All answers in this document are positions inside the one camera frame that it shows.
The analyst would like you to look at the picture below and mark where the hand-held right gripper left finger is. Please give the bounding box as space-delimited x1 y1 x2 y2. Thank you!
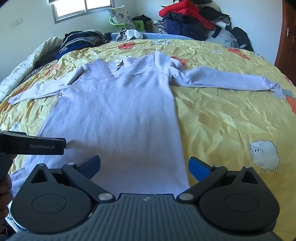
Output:
30 156 116 202

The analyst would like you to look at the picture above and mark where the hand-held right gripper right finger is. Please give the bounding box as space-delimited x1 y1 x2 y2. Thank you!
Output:
176 157 263 202

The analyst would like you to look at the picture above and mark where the lavender long-sleeve sweater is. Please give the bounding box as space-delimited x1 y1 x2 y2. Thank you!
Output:
7 51 281 220

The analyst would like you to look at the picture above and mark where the stack of folded dark clothes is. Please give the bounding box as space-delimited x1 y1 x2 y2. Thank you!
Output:
56 30 112 60

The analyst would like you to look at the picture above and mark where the person's left hand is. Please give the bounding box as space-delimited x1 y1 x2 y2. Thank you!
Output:
0 175 13 219

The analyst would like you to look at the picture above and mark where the yellow carrot-print bedsheet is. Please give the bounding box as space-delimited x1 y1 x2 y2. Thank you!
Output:
0 38 296 241

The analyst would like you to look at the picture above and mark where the black-white striped cloth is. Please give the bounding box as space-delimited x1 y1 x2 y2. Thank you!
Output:
20 65 48 82

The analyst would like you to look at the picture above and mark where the white quilt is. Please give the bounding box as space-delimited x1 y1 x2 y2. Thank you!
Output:
0 36 67 103

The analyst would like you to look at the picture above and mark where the clear plastic bag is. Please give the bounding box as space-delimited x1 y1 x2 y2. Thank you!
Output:
206 28 238 48

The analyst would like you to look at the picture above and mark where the blue blanket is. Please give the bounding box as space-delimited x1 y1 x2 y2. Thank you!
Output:
111 32 197 42

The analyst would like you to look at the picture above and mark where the black backpack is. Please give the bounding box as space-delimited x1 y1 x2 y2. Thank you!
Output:
231 27 254 52

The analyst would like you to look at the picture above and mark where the crumpled white plastic bag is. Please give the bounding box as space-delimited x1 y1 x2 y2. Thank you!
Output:
116 29 144 41

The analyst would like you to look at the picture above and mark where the navy padded jacket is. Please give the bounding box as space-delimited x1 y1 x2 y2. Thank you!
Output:
163 11 218 42

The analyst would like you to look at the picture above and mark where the black-white checked cloth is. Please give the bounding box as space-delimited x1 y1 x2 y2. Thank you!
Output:
153 20 167 34

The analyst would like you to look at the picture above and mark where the window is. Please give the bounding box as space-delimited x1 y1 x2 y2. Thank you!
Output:
47 0 116 24

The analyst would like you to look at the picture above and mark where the green plastic chair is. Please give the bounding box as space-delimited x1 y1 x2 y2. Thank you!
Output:
109 16 151 33

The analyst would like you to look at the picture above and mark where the grey floral pillow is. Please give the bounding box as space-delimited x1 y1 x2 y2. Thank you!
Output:
107 6 136 33

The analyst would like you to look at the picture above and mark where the black garment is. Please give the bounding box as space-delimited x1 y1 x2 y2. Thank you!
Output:
199 6 231 39

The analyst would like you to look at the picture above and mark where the black bag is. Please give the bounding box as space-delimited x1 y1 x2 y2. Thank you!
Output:
132 14 152 32

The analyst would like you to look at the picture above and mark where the brown wooden door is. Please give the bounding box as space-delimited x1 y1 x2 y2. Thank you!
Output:
274 0 296 73

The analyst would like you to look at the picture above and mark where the red jacket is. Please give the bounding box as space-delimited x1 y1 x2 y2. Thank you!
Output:
158 0 216 30

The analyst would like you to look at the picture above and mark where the white wall switch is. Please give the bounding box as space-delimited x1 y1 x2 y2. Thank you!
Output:
11 17 24 28

